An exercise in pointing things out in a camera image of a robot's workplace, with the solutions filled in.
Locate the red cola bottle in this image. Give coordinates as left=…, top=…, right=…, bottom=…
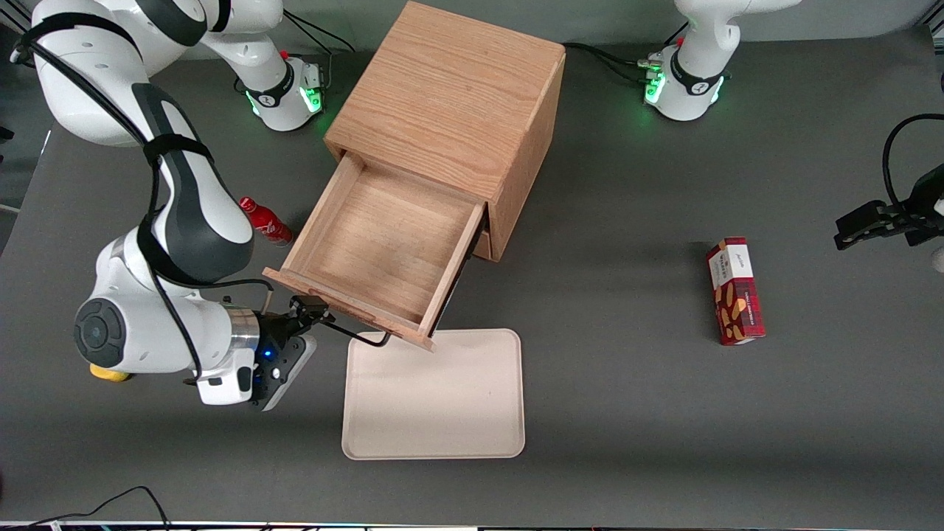
left=237, top=196, right=294, bottom=247

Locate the red plaid shortbread box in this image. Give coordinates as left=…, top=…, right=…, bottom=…
left=705, top=236, right=766, bottom=346

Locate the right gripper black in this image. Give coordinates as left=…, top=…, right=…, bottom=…
left=257, top=295, right=335, bottom=358

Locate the black looped cable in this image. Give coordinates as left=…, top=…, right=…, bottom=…
left=881, top=113, right=944, bottom=207

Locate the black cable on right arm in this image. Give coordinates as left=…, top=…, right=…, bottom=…
left=11, top=13, right=275, bottom=384

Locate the light wooden drawer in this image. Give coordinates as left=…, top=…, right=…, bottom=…
left=262, top=151, right=489, bottom=353

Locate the light wooden cabinet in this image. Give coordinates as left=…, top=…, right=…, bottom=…
left=323, top=0, right=567, bottom=263

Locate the black cable at table edge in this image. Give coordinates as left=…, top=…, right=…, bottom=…
left=26, top=485, right=172, bottom=531

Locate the thick black cable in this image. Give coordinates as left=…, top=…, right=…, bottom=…
left=564, top=41, right=661, bottom=86

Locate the black metal drawer handle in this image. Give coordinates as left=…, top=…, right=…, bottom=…
left=323, top=316, right=393, bottom=349

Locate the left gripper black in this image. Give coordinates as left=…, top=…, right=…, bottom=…
left=835, top=166, right=944, bottom=250

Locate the white rectangular plastic tray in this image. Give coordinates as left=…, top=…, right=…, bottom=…
left=341, top=328, right=526, bottom=461

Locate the thin black cable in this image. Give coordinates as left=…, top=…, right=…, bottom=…
left=282, top=9, right=356, bottom=54

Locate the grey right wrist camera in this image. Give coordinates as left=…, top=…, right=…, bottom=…
left=251, top=334, right=319, bottom=412

